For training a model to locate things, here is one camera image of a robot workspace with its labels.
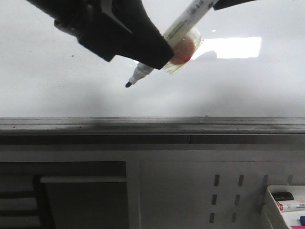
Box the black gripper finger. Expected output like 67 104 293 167
30 0 173 69
213 0 255 10

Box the white whiteboard marker with tape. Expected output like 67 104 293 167
125 0 218 88

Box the white whiteboard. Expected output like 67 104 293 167
0 0 305 117

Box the grey aluminium whiteboard tray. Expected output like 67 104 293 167
0 117 305 145

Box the white pegboard panel with slots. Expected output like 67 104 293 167
126 150 305 229

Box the dark cabinet with shelf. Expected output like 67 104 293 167
0 161 129 229

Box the black eraser in bin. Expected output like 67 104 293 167
271 192 294 201

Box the red capped marker in bin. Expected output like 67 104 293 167
276 200 305 212

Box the white plastic storage bin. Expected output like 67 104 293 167
261 185 305 229

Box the pink item in bin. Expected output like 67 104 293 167
288 225 305 229

